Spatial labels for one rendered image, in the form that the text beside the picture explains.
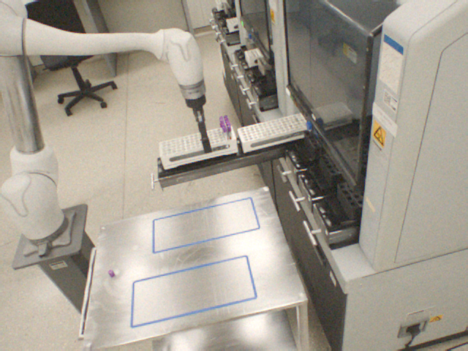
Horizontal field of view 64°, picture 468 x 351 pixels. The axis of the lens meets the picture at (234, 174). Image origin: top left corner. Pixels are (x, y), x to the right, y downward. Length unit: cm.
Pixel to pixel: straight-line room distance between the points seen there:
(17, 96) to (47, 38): 32
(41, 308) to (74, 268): 79
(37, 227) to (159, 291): 58
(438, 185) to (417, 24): 41
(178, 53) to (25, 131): 64
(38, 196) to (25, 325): 108
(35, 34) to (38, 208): 59
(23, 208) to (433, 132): 126
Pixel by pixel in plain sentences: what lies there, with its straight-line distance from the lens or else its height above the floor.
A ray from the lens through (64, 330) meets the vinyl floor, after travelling 226.
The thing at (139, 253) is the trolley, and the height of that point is 82.
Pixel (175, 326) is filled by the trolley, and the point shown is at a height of 82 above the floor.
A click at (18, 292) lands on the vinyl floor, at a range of 257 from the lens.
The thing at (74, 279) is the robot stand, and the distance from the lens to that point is 172.
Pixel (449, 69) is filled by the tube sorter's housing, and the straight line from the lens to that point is 81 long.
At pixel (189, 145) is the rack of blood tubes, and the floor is 89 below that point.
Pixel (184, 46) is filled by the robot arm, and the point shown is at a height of 128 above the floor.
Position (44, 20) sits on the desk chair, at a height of 89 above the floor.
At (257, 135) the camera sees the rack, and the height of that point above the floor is 86.
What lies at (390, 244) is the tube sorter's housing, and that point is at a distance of 110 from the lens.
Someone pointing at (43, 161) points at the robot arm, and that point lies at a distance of 160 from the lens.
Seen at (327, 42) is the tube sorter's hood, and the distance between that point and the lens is 105.
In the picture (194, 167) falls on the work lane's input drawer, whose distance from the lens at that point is 146.
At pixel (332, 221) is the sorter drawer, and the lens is 119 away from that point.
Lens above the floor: 173
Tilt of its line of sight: 41 degrees down
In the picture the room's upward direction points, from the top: 12 degrees counter-clockwise
